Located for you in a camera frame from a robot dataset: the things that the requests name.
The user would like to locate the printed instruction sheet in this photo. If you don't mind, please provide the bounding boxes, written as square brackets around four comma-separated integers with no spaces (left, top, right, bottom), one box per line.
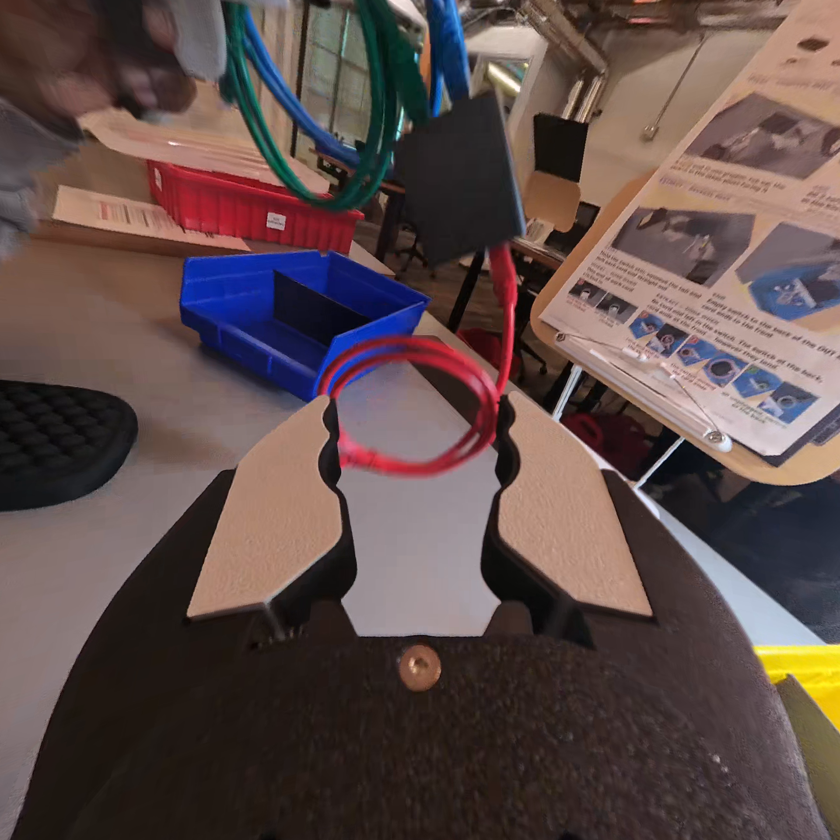
[538,0,840,457]

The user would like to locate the black mesh pad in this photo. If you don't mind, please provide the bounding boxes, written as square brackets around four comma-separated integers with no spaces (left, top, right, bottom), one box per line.
[0,379,140,513]

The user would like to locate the person's left hand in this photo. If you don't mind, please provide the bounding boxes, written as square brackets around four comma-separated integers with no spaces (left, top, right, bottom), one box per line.
[0,0,198,126]

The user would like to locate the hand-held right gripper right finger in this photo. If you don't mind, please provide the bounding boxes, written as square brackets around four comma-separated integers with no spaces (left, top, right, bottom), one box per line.
[481,392,657,621]

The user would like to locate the pale flat packets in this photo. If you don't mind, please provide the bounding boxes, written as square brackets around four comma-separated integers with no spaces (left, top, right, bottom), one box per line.
[77,108,329,194]

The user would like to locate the green ethernet cable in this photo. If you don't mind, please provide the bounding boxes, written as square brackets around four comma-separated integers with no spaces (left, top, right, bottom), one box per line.
[222,0,431,212]

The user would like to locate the blue ethernet cable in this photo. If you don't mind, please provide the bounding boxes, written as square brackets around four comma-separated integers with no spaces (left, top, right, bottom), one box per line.
[239,0,470,168]

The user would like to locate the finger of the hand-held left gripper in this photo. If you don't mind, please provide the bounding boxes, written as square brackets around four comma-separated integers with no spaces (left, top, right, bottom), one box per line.
[174,0,228,81]

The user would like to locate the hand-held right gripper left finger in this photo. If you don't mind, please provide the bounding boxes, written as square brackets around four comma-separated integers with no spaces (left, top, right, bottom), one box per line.
[185,394,360,621]

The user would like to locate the red plastic bin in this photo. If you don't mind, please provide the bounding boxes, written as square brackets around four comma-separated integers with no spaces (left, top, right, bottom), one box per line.
[146,159,365,256]

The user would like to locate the cardboard box with label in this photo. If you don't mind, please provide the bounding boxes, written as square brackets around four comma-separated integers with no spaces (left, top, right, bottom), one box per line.
[33,185,253,258]

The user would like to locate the blue plastic bin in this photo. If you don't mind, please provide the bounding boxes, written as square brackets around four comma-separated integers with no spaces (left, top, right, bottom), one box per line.
[180,251,432,403]

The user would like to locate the black ethernet port box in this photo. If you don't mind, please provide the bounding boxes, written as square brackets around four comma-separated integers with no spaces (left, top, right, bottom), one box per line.
[392,91,529,269]

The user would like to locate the red ethernet cable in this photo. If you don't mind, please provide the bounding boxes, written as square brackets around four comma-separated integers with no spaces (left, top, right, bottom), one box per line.
[317,243,519,479]

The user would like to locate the yellow plastic bin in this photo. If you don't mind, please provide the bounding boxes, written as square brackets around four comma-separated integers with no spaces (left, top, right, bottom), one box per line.
[753,645,840,840]

